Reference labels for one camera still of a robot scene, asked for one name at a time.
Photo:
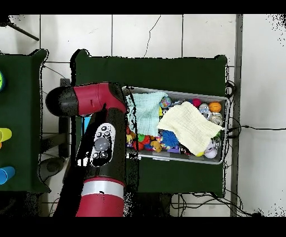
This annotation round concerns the light blue cloth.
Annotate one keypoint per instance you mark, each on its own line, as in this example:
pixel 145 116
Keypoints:
pixel 147 111

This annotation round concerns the cream yellow cloth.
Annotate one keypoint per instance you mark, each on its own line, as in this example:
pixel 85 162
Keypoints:
pixel 190 127

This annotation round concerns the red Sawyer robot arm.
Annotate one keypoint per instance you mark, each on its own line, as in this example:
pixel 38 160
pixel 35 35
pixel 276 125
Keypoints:
pixel 93 98

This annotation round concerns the wooden box with three holes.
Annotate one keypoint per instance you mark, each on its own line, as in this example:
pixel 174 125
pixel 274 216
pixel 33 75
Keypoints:
pixel 87 121

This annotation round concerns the shallow silver mesh bin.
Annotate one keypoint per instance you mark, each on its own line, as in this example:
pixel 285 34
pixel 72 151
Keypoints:
pixel 201 159

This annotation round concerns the yellow toy wedge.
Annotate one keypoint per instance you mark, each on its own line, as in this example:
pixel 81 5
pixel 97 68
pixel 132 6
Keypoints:
pixel 160 111

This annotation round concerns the colourful spiky caterpillar toy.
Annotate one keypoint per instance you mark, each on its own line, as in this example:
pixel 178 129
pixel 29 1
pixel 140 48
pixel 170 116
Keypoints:
pixel 141 137

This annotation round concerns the yellow duck plush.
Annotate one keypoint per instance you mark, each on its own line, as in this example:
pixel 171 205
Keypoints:
pixel 129 139

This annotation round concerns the red ball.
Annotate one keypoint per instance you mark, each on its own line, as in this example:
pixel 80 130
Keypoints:
pixel 140 146

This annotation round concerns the globe print ball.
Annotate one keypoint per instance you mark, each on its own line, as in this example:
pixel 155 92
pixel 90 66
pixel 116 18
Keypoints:
pixel 165 102

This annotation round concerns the brown teddy plush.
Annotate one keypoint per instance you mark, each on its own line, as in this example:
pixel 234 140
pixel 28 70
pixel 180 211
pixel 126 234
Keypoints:
pixel 156 145

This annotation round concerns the large blue spiky ball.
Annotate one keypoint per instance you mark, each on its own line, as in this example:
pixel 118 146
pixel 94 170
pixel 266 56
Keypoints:
pixel 169 138

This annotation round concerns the pink spiky ball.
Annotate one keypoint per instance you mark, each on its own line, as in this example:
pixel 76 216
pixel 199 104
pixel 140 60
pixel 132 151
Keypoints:
pixel 196 102

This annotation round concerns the yellow ball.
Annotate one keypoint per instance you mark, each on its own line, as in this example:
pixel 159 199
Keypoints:
pixel 200 154

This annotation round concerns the orange ball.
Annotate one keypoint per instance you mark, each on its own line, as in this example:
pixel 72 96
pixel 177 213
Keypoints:
pixel 215 106

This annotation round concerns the silver can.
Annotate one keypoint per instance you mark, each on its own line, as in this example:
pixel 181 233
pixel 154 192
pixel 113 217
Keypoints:
pixel 216 118

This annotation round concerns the white ball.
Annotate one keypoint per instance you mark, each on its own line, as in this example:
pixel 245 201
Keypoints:
pixel 211 152

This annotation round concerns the grey round floor base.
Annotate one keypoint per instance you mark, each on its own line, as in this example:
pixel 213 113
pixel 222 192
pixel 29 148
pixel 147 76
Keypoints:
pixel 52 166

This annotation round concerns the dark green side table cloth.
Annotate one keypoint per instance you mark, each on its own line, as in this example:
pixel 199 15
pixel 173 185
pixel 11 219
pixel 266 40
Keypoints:
pixel 20 100

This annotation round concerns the yellow-green cup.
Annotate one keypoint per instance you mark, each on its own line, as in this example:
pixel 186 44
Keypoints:
pixel 5 135

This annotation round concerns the green and blue cup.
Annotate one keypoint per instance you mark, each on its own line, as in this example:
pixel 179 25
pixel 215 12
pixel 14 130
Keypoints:
pixel 1 81

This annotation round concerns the black tripod leg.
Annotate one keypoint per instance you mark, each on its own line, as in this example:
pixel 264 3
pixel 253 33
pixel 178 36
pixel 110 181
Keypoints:
pixel 22 31

